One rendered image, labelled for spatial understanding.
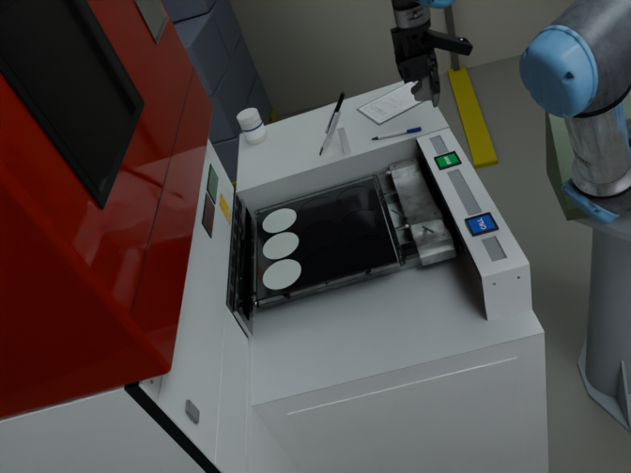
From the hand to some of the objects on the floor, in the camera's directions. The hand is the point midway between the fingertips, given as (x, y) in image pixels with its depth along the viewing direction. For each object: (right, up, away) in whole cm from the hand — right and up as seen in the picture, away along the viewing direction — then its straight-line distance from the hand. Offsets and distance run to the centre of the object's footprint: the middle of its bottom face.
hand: (437, 100), depth 125 cm
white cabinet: (+8, -89, +70) cm, 114 cm away
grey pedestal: (+81, -79, +48) cm, 123 cm away
